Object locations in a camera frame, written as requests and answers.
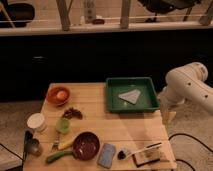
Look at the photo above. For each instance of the green cucumber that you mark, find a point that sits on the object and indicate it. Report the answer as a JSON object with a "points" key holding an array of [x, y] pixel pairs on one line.
{"points": [[52, 158]]}

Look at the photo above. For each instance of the brown dried fruit pile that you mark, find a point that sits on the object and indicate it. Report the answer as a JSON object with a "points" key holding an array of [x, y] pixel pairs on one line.
{"points": [[71, 112]]}

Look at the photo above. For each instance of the metal fork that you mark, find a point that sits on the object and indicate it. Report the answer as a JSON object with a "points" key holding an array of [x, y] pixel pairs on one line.
{"points": [[56, 142]]}

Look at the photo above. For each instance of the dark red bowl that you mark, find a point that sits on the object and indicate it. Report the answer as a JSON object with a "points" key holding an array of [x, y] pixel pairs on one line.
{"points": [[86, 146]]}

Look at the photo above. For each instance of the egg in bowl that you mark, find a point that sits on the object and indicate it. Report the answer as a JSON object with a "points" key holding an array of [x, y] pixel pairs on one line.
{"points": [[61, 95]]}

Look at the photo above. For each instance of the white cup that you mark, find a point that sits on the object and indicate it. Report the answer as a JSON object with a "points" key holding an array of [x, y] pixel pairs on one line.
{"points": [[37, 122]]}

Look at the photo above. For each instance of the dark chair left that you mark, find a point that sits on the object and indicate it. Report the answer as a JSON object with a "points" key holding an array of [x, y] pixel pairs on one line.
{"points": [[20, 13]]}

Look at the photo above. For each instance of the black office chair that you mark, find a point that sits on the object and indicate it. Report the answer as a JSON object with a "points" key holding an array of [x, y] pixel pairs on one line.
{"points": [[165, 6]]}

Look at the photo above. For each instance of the yellow banana piece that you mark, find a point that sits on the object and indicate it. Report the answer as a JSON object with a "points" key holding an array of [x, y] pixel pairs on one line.
{"points": [[65, 144]]}

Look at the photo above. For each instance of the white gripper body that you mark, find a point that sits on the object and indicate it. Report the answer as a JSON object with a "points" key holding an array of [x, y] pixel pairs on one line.
{"points": [[169, 99]]}

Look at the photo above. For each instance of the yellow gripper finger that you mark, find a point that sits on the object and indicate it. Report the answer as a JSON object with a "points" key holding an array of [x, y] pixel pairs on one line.
{"points": [[168, 116]]}

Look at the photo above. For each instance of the grey towel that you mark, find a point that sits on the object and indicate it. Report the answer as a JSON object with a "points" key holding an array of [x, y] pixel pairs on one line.
{"points": [[130, 96]]}

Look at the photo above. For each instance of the brown wooden block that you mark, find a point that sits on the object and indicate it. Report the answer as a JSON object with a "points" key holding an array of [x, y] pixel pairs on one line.
{"points": [[147, 157]]}

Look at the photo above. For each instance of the blue sponge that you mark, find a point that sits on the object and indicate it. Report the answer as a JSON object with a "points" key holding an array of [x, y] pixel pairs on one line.
{"points": [[106, 155]]}

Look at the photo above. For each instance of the small green cup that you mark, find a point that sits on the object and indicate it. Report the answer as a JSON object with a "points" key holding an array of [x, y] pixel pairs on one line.
{"points": [[62, 125]]}

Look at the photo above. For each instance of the orange bowl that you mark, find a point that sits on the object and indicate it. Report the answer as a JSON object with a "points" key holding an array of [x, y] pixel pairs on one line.
{"points": [[51, 96]]}

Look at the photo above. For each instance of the green plastic tray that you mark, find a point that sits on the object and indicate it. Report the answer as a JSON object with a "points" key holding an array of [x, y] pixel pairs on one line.
{"points": [[147, 102]]}

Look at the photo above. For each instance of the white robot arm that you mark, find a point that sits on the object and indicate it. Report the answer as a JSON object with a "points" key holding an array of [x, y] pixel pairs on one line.
{"points": [[185, 83]]}

